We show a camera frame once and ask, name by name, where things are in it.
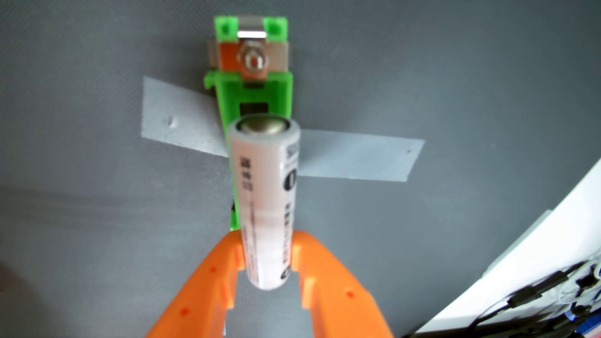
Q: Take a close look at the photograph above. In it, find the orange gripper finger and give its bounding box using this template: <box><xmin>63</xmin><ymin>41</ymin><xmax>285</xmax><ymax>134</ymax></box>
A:
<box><xmin>146</xmin><ymin>230</ymin><xmax>247</xmax><ymax>338</ymax></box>
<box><xmin>291</xmin><ymin>230</ymin><xmax>394</xmax><ymax>338</ymax></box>

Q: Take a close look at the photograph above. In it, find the white cylindrical battery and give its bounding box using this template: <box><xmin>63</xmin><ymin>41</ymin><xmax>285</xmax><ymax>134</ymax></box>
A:
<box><xmin>227</xmin><ymin>114</ymin><xmax>301</xmax><ymax>291</ymax></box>

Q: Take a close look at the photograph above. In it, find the green battery holder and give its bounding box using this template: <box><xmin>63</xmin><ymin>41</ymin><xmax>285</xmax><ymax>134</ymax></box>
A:
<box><xmin>203</xmin><ymin>15</ymin><xmax>294</xmax><ymax>232</ymax></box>

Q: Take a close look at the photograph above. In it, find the grey tape strip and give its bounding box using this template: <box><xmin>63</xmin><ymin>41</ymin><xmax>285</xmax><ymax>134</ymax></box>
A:
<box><xmin>141</xmin><ymin>76</ymin><xmax>425</xmax><ymax>183</ymax></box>

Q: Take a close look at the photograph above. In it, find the black cable with adapter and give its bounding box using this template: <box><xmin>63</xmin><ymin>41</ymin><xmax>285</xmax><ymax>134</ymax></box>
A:
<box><xmin>470</xmin><ymin>263</ymin><xmax>592</xmax><ymax>331</ymax></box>

